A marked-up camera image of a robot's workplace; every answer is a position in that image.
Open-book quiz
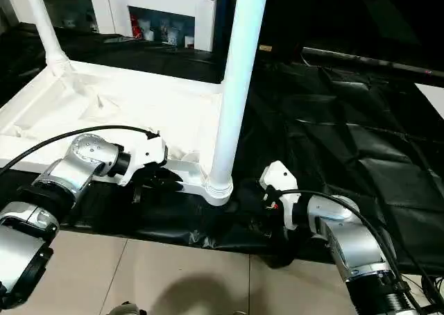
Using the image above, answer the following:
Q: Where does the white plastic table top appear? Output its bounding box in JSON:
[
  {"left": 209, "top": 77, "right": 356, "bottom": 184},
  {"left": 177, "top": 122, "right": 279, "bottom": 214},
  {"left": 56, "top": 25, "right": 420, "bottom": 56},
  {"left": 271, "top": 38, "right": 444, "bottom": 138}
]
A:
[{"left": 0, "top": 60, "right": 237, "bottom": 206}]

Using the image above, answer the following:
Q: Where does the white plastic table leg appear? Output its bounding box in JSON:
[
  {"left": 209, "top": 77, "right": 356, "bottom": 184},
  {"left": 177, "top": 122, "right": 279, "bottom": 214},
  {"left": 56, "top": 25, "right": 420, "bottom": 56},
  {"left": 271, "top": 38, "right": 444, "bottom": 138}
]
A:
[
  {"left": 22, "top": 0, "right": 72, "bottom": 76},
  {"left": 207, "top": 0, "right": 271, "bottom": 196}
]

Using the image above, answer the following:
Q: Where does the black work mat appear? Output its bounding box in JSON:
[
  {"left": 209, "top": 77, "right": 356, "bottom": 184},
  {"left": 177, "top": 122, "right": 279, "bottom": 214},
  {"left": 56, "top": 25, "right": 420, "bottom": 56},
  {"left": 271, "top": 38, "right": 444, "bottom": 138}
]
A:
[{"left": 0, "top": 24, "right": 444, "bottom": 267}]

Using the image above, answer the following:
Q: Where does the dark metal rod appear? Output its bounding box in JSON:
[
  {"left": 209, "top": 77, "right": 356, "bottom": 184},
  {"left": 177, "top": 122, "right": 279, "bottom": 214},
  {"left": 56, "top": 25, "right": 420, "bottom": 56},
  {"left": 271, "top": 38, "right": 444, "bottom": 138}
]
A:
[{"left": 302, "top": 48, "right": 444, "bottom": 76}]

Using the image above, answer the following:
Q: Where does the white flat board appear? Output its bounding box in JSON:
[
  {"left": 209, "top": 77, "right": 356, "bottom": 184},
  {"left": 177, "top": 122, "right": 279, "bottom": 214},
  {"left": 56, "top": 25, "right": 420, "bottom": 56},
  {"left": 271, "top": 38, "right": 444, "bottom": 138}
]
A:
[{"left": 416, "top": 85, "right": 444, "bottom": 118}]

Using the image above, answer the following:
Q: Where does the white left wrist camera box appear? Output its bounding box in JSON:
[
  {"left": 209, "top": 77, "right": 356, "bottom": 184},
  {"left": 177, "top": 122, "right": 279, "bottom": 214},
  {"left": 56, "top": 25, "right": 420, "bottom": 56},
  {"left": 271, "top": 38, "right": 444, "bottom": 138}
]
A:
[{"left": 118, "top": 131, "right": 169, "bottom": 185}]

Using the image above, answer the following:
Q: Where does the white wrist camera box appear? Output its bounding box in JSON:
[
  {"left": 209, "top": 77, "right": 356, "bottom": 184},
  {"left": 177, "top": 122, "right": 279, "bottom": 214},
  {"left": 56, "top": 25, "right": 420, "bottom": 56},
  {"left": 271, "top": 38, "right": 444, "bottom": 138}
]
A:
[
  {"left": 118, "top": 131, "right": 169, "bottom": 185},
  {"left": 259, "top": 160, "right": 300, "bottom": 229}
]

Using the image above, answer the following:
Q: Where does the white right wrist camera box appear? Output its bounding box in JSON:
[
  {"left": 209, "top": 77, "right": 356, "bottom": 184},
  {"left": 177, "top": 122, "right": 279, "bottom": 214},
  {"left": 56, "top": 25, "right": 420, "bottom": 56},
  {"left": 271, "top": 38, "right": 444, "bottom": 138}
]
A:
[{"left": 259, "top": 160, "right": 300, "bottom": 229}]

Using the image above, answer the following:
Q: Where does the black floor cable coil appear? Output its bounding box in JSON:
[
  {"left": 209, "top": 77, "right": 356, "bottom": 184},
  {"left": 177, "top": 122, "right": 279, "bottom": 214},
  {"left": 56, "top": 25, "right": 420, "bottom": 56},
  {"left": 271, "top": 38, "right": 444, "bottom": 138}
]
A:
[{"left": 420, "top": 277, "right": 444, "bottom": 312}]

